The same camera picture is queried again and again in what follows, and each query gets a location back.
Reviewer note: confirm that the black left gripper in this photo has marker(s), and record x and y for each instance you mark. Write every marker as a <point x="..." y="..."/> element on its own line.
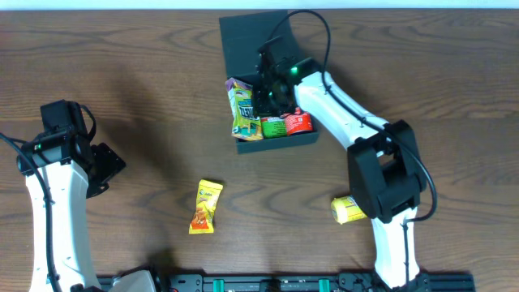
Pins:
<point x="105" y="169"/>

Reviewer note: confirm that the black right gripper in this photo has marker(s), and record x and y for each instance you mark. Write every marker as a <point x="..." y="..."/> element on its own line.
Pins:
<point x="267" y="75"/>

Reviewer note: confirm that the green Haribo gummy bag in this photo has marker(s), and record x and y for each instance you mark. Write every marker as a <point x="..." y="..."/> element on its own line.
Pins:
<point x="273" y="127"/>

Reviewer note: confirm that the red chips can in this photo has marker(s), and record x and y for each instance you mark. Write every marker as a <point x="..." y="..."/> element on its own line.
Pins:
<point x="297" y="122"/>

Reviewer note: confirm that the green Pretz snack box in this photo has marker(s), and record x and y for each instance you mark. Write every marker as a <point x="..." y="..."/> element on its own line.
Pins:
<point x="246" y="125"/>

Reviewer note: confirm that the black box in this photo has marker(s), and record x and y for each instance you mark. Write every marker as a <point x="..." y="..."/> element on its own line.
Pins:
<point x="242" y="35"/>

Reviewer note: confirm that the yellow Julie's snack packet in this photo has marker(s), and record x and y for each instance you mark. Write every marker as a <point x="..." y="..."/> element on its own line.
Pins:
<point x="205" y="206"/>

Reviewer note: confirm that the yellow snack cup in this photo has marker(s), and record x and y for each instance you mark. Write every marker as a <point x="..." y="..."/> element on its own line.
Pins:
<point x="345" y="209"/>

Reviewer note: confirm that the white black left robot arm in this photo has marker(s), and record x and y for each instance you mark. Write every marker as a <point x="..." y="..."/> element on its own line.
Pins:
<point x="62" y="169"/>

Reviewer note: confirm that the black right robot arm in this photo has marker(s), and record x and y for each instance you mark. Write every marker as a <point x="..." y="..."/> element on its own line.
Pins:
<point x="386" y="176"/>

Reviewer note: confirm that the black mounting rail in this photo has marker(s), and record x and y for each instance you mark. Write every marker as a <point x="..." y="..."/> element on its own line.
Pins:
<point x="342" y="282"/>

